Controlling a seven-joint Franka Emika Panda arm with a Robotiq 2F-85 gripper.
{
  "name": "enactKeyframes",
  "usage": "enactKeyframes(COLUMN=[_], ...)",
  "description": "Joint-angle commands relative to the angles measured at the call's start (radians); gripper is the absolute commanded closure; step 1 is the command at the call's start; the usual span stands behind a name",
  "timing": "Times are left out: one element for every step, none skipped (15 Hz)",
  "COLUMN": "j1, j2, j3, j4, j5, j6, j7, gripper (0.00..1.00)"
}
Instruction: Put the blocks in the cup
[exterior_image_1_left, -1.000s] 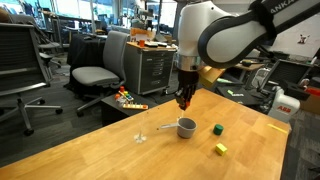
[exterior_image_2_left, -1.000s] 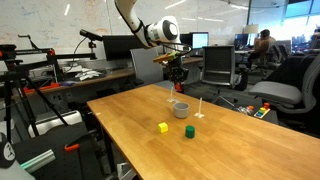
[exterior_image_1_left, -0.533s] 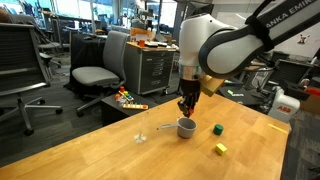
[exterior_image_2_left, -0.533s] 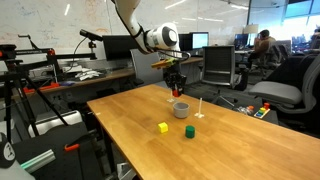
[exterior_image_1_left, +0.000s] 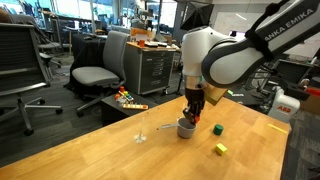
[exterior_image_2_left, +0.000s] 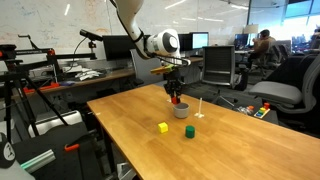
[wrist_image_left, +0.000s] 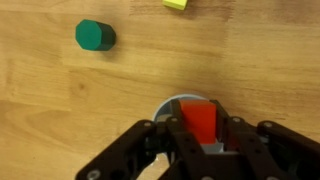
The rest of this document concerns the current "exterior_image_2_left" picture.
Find long wooden wall desk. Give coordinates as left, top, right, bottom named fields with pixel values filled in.
left=11, top=56, right=205, bottom=99

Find beige lamp shade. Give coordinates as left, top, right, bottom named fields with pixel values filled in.
left=243, top=23, right=260, bottom=35

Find dark blue-screen monitor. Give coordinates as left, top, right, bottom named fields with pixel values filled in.
left=178, top=33, right=193, bottom=53

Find large dark monitor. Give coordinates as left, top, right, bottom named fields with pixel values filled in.
left=101, top=34, right=148, bottom=62

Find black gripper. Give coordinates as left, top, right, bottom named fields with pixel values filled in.
left=164, top=72, right=184, bottom=104

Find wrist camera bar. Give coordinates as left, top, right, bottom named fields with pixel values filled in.
left=149, top=64, right=181, bottom=76

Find small distant monitor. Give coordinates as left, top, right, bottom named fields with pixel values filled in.
left=233, top=33, right=250, bottom=51

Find black cap with logo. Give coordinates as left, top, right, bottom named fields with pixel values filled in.
left=0, top=132, right=17, bottom=170

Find black stereo camera bar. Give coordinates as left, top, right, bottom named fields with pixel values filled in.
left=79, top=28, right=104, bottom=43

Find seated person brown jacket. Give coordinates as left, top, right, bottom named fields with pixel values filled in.
left=248, top=28, right=278, bottom=66

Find colourful wooden stacking toy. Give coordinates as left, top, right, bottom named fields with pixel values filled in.
left=253, top=102, right=271, bottom=119

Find white crumpled papers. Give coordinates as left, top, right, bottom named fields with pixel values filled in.
left=74, top=68, right=103, bottom=82

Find black low side table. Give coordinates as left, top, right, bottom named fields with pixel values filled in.
left=232, top=103, right=280, bottom=126

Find black mesh office chair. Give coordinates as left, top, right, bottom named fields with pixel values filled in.
left=200, top=45, right=249, bottom=104

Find orange bar clamp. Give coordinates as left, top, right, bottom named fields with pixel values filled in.
left=22, top=82, right=61, bottom=94

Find grey bowl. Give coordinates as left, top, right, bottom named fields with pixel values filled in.
left=172, top=102, right=191, bottom=119

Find pale flat toy orange end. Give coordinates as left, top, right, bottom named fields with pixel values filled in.
left=238, top=105, right=255, bottom=116

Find yellow cube block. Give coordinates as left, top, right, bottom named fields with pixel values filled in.
left=157, top=121, right=169, bottom=134

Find white rounded machine cover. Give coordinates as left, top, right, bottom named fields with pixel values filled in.
left=27, top=110, right=84, bottom=139

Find black camera tripod rig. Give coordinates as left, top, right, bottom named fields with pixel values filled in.
left=0, top=33, right=98, bottom=144

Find bright white-screen monitor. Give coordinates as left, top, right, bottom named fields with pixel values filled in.
left=191, top=31, right=210, bottom=50

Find green cylinder block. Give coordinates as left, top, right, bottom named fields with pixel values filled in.
left=184, top=125, right=196, bottom=139

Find grey padded office chair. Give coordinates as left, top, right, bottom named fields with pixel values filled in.
left=248, top=53, right=320, bottom=116

